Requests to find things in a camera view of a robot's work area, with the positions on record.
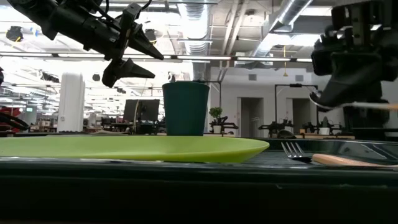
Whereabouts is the red machine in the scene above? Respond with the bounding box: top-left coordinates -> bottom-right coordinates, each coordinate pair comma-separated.
0,106 -> 20,133

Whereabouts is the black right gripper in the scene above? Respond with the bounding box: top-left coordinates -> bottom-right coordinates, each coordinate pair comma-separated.
310,0 -> 398,132

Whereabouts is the spoon with wooden handle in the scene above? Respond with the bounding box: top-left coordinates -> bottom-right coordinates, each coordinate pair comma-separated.
308,90 -> 398,112

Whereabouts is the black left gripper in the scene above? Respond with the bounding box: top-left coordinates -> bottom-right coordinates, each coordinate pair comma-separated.
81,2 -> 165,88

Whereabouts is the fork with wooden handle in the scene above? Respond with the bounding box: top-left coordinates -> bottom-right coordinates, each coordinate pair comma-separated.
280,141 -> 398,170

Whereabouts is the black tray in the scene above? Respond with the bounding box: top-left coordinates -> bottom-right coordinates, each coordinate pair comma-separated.
0,136 -> 398,222

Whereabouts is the leafy plant in white pot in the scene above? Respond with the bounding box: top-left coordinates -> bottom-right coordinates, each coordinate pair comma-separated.
208,106 -> 223,134

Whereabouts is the black ceiling device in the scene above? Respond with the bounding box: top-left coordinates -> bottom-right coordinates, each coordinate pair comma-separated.
144,28 -> 157,45
5,26 -> 24,43

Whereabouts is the dark teal cup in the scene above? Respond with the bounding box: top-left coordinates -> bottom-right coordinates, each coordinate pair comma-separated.
162,81 -> 211,137

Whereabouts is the wooden background table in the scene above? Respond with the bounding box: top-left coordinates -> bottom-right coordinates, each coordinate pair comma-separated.
294,134 -> 356,140

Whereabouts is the black computer monitor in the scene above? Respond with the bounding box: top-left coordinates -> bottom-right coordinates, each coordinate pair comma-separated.
123,98 -> 160,123

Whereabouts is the white round pillar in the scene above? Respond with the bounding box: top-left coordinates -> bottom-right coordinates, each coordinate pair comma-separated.
57,72 -> 86,133

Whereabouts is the cactus in white pot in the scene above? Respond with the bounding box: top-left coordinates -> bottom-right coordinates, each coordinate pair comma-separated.
319,116 -> 331,136

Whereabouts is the lime green plate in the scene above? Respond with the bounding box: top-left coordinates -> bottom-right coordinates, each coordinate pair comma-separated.
0,134 -> 271,164

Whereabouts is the silver ventilation duct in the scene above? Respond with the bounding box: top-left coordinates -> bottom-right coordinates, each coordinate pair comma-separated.
177,0 -> 215,57

